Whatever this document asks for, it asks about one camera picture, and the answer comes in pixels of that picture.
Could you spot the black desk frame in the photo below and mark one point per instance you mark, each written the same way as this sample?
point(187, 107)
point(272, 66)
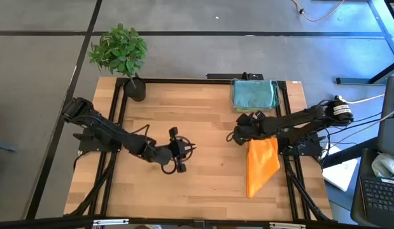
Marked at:
point(352, 81)

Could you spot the black laptop keyboard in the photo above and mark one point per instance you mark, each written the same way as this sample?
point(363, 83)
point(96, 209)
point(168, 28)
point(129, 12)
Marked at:
point(381, 194)

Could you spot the green artificial plant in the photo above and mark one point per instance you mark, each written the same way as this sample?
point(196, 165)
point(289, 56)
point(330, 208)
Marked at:
point(120, 51)

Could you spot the dark grey floor object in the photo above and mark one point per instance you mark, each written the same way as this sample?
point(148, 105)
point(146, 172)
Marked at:
point(5, 148)

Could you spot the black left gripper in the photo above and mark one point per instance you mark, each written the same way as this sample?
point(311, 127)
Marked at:
point(178, 149)

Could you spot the orange microfiber towel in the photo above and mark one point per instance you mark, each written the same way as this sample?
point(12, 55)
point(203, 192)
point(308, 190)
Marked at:
point(262, 165)

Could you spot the silver metal bracket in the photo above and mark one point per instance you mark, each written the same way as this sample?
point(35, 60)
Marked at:
point(110, 222)
point(287, 226)

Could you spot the light blue microfiber towel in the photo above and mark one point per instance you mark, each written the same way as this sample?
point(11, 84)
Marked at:
point(254, 93)

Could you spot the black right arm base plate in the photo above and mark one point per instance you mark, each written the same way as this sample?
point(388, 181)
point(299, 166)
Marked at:
point(311, 149)

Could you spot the black plant pot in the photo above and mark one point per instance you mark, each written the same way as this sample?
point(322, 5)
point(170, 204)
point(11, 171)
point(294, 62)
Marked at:
point(136, 92)

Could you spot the green microfiber towel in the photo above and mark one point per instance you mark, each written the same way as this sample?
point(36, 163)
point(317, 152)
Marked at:
point(247, 110)

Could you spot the grey flat monitor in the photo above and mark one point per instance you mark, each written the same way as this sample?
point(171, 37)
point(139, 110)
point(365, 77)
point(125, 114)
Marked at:
point(391, 127)

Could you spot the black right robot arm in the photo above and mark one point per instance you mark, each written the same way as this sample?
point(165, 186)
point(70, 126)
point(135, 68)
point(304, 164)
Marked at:
point(305, 122)

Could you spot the black bar behind table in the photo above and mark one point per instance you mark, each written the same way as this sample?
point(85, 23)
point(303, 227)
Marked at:
point(222, 76)

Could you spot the pale crumpled cloth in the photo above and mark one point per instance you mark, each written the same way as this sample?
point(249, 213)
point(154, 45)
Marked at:
point(386, 165)

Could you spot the white flat box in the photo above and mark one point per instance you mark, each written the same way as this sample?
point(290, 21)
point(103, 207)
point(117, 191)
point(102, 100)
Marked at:
point(341, 175)

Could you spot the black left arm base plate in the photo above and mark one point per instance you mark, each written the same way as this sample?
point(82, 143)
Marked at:
point(85, 147)

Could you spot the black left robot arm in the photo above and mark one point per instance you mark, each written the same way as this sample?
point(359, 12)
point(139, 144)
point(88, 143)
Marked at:
point(114, 133)

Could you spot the small grey crossbeam clamp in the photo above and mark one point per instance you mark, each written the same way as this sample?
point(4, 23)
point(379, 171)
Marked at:
point(199, 223)

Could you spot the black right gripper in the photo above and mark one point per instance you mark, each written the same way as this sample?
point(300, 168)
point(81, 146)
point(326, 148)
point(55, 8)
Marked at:
point(247, 130)

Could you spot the clear plastic bin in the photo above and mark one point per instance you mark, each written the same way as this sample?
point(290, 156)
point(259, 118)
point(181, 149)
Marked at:
point(238, 109)

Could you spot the yellow white power plug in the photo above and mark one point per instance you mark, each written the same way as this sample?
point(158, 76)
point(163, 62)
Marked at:
point(339, 98)

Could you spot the black overhead crossbeam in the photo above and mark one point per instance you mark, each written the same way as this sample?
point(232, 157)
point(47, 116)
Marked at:
point(40, 222)

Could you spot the black aluminium table frame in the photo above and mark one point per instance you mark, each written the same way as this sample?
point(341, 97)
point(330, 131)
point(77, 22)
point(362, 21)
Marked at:
point(184, 80)

